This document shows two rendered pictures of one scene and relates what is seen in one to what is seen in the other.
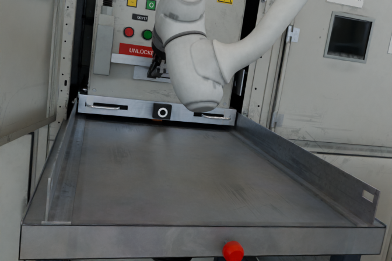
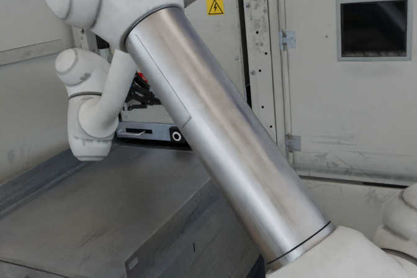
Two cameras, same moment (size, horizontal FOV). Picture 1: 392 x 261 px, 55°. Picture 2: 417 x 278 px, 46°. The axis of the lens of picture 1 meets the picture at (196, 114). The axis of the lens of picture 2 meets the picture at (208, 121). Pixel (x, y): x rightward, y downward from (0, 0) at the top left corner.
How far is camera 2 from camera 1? 110 cm
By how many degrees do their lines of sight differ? 43
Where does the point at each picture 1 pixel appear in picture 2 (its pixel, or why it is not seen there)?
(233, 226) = (27, 267)
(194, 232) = (7, 267)
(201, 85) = (73, 144)
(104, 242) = not seen: outside the picture
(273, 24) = (107, 87)
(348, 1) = not seen: outside the picture
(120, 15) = not seen: hidden behind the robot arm
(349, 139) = (408, 167)
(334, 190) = (159, 249)
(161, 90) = not seen: hidden behind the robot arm
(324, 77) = (345, 86)
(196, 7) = (69, 75)
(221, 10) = (215, 23)
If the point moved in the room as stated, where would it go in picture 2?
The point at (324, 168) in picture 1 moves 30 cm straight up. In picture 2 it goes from (168, 225) to (148, 92)
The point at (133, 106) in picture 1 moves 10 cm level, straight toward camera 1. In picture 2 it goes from (156, 130) to (138, 139)
